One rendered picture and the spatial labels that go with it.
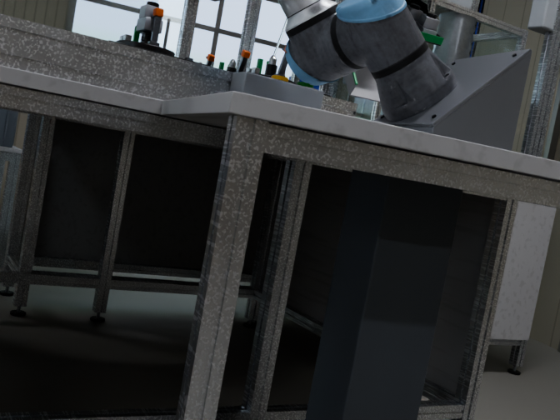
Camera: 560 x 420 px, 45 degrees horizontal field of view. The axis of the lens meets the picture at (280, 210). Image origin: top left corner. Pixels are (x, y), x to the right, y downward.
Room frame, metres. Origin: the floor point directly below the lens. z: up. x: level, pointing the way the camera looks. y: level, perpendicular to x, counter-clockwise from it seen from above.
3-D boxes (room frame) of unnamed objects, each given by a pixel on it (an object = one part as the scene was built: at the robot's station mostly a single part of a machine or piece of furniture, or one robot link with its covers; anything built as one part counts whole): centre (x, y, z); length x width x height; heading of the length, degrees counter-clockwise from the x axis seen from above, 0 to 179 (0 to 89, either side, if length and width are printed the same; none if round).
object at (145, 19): (1.65, 0.39, 1.06); 0.08 x 0.04 x 0.07; 31
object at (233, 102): (1.38, -0.21, 0.84); 0.90 x 0.70 x 0.03; 110
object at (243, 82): (1.59, 0.05, 0.93); 0.21 x 0.07 x 0.06; 121
